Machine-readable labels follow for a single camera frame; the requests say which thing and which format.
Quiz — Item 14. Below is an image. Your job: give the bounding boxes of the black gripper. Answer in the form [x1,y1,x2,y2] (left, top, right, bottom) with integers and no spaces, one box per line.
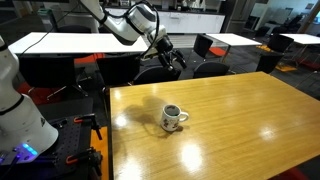
[154,34,188,73]

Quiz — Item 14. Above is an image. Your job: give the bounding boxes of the black office chair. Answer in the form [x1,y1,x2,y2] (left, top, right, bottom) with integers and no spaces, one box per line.
[255,52,285,75]
[132,65,183,86]
[192,61,232,80]
[192,33,215,61]
[15,55,90,102]
[95,54,141,89]
[57,24,93,34]
[267,33,295,54]

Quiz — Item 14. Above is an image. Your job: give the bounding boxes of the white kitchen counter cabinets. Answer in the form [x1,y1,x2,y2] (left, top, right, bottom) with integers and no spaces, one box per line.
[105,6,226,35]

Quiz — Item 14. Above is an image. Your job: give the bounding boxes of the orange chair seat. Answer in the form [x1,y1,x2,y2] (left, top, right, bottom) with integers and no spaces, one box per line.
[207,46,228,58]

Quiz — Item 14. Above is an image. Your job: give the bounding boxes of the white ceramic mug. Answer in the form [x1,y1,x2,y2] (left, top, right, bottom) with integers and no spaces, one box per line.
[159,104,190,132]

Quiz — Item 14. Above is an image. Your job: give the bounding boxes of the small white table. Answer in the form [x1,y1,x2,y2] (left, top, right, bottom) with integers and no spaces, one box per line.
[279,32,320,46]
[204,32,263,48]

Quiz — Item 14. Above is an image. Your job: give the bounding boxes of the orange and black clamp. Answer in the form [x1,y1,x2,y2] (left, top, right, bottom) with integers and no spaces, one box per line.
[72,113,103,141]
[65,146,104,177]

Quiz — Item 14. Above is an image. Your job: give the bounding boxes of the long white table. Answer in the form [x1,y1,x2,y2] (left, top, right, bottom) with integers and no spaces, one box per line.
[7,31,150,56]

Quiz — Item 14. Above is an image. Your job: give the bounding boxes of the orange floor mat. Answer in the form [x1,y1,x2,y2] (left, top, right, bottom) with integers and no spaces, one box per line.
[89,125,111,180]

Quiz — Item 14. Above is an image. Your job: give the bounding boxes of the grey bin with green lid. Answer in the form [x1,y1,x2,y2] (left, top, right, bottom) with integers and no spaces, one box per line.
[36,7,56,33]

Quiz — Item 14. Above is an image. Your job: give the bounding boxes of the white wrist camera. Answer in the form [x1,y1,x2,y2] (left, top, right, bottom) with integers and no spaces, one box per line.
[141,49,159,62]

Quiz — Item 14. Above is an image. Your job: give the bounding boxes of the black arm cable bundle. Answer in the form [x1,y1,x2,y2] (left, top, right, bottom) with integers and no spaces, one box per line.
[102,0,161,57]

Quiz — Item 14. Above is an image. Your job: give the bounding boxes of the long thin black cable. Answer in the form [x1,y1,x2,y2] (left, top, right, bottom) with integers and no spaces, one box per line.
[19,1,83,58]

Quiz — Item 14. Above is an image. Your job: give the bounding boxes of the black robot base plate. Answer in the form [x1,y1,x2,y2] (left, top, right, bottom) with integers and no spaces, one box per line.
[0,114,94,180]

